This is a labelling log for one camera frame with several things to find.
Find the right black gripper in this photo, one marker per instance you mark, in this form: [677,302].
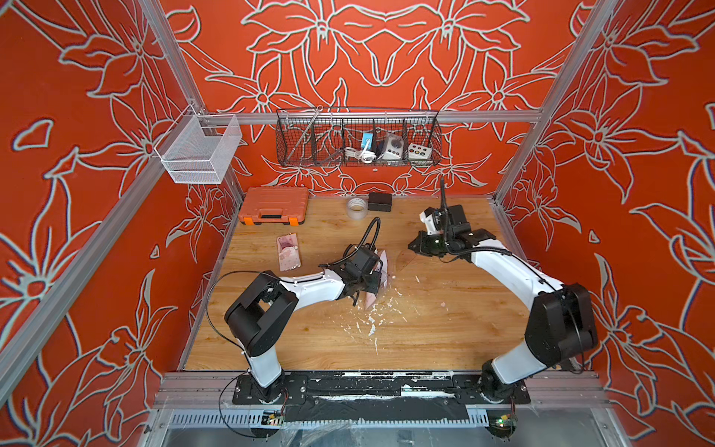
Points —
[421,248]

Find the pink ruler set pouch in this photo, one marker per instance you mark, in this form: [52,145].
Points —
[377,280]

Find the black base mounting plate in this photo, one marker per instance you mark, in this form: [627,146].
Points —
[298,387]

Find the white button box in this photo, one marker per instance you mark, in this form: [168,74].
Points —
[419,152]

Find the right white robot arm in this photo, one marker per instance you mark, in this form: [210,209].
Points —
[560,325]

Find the black wire wall basket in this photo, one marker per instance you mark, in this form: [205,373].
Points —
[328,137]

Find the blue small box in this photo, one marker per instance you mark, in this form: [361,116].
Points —
[366,141]

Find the clear triangle ruler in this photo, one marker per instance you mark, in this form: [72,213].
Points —
[405,258]

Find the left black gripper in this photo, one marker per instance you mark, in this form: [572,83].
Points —
[374,288]

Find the orange plastic tool case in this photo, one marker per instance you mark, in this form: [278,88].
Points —
[285,205]

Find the white cable duct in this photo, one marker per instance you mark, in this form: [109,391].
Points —
[269,419]

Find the pink banknote bundle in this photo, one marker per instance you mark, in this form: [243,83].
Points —
[288,252]

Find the clear plastic wall bin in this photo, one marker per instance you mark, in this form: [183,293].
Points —
[191,156]

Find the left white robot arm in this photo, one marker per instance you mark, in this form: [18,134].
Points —
[260,315]

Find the small black box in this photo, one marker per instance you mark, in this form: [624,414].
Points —
[380,202]

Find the clear tape roll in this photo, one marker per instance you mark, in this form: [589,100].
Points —
[357,208]

